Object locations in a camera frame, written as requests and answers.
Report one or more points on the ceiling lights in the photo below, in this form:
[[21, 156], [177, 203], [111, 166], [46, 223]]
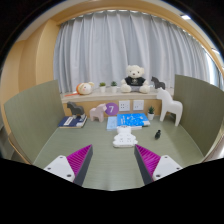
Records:
[[185, 16]]

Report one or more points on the small potted plant white pot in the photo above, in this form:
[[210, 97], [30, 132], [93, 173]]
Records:
[[114, 89], [151, 116], [102, 89]]

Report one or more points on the green desk partition panel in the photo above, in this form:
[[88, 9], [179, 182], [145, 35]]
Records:
[[200, 113], [33, 116]]

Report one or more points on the cream teddy bear black shirt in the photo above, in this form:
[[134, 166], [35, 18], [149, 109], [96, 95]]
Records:
[[135, 80]]

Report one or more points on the large white horse figure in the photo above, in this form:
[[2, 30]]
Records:
[[170, 105]]

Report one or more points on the dark grey horse figure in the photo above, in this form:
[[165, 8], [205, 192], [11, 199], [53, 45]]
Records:
[[75, 108]]

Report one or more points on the round yellow plush toy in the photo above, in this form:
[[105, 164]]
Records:
[[86, 89]]

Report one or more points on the pink horse figure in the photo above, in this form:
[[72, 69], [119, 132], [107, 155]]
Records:
[[97, 113]]

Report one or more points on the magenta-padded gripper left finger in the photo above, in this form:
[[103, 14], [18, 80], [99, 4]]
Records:
[[62, 166]]

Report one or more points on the black horse figure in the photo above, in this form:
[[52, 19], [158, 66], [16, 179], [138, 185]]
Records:
[[158, 83]]

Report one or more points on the light grey curtain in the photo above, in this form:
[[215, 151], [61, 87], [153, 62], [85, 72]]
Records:
[[110, 46]]

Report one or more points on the dark blue book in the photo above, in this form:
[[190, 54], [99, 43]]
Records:
[[70, 121]]

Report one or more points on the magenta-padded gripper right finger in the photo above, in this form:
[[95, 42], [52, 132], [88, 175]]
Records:
[[163, 166]]

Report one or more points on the purple round number sign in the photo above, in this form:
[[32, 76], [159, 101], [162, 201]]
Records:
[[111, 109]]

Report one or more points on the bright blue book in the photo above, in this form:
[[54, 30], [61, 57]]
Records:
[[133, 119]]

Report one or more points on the light blue booklet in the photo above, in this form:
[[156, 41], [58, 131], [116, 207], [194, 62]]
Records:
[[111, 123]]

